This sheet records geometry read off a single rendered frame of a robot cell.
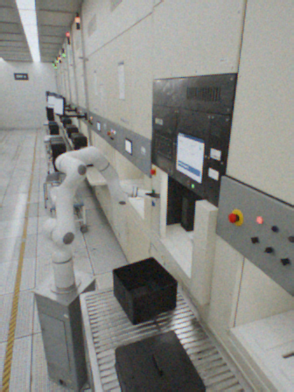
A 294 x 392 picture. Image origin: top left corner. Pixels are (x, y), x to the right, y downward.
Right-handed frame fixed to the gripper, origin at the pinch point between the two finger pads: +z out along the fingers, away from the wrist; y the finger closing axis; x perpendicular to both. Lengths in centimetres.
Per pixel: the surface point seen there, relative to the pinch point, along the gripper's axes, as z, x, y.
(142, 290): -6, -58, 27
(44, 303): -62, -75, 16
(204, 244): 11, -20, 68
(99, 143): -49, 76, -285
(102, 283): -20, -99, -100
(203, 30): -9, 72, 75
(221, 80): -1, 49, 84
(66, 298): -49, -68, 24
